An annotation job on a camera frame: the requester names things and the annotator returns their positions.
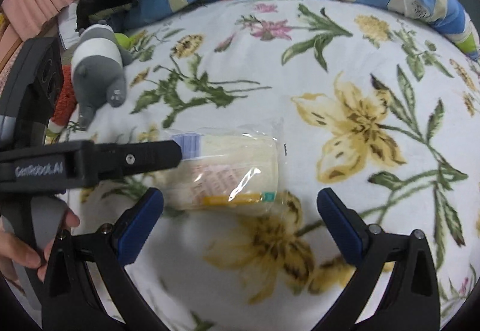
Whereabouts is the white bread clear packet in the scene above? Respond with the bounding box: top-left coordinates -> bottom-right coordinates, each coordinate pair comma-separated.
152,118 -> 286,216

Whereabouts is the person's left hand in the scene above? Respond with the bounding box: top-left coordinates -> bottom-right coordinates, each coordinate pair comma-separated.
0,207 -> 81,283

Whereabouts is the red green plush toy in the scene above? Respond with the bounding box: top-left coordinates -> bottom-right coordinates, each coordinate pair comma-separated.
48,65 -> 77,134

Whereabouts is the grey striped plush toy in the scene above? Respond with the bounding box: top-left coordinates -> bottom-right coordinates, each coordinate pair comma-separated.
71,21 -> 133,130

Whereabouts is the floral white blanket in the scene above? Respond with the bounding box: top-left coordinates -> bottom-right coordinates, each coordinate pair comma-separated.
64,0 -> 479,330

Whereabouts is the white pillow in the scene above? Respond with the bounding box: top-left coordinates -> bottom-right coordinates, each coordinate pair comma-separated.
57,1 -> 80,50

